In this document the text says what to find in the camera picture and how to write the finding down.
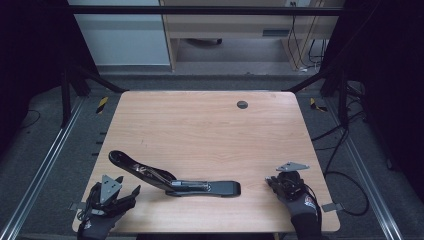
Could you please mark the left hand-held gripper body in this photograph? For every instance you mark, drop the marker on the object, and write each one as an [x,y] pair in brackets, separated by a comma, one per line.
[108,196]

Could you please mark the grey tape piece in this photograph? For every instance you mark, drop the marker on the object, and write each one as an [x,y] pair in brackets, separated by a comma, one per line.
[76,206]
[333,207]

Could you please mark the black horizontal frame bar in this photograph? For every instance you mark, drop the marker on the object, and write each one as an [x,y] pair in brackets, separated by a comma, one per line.
[206,10]

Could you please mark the dark round table grommet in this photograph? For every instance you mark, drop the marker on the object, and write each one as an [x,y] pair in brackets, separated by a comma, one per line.
[242,104]

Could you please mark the white cabinet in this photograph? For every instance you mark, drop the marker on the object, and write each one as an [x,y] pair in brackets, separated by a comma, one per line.
[123,36]

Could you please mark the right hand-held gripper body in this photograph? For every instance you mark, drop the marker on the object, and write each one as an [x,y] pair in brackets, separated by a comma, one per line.
[290,183]

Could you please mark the light wooden desk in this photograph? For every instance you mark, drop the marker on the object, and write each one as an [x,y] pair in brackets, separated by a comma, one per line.
[233,28]

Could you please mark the black metal frame strut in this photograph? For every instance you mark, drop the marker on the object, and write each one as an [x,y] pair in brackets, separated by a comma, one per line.
[328,80]
[90,78]

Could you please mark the person's left hand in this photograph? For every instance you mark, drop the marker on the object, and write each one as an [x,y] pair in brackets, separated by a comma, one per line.
[100,226]

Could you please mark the aluminium floor rail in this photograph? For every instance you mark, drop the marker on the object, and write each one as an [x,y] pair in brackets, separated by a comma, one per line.
[363,173]
[36,173]

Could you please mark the yellow black hazard tape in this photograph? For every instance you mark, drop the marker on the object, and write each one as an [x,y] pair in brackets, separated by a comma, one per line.
[102,105]
[316,105]

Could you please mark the person's right hand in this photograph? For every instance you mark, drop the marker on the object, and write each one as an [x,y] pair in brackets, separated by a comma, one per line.
[301,208]

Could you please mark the black stapler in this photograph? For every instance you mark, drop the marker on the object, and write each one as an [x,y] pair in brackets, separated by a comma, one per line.
[186,186]

